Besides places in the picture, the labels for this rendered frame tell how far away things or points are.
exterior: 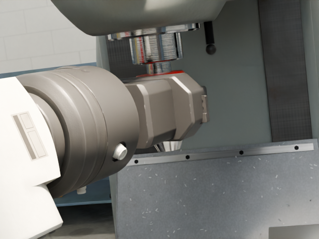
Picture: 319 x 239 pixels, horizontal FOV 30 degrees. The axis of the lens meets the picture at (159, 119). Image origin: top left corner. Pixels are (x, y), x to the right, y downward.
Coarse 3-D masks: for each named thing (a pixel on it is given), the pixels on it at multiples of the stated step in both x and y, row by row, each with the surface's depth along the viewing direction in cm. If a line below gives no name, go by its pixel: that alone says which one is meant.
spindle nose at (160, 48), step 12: (156, 36) 52; (168, 36) 53; (180, 36) 54; (132, 48) 54; (144, 48) 53; (156, 48) 53; (168, 48) 53; (180, 48) 54; (132, 60) 55; (144, 60) 53; (156, 60) 53; (168, 60) 53
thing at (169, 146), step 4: (160, 144) 55; (164, 144) 55; (168, 144) 55; (172, 144) 55; (176, 144) 55; (180, 144) 55; (156, 148) 56; (160, 148) 55; (164, 148) 55; (168, 148) 55; (172, 148) 55; (176, 148) 55
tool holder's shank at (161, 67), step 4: (172, 60) 54; (148, 64) 55; (152, 64) 54; (156, 64) 54; (160, 64) 54; (164, 64) 54; (168, 64) 54; (148, 68) 55; (152, 68) 54; (156, 68) 54; (160, 68) 54; (164, 68) 54; (168, 68) 54; (148, 72) 55; (152, 72) 54; (156, 72) 54; (160, 72) 54; (164, 72) 54; (168, 72) 55
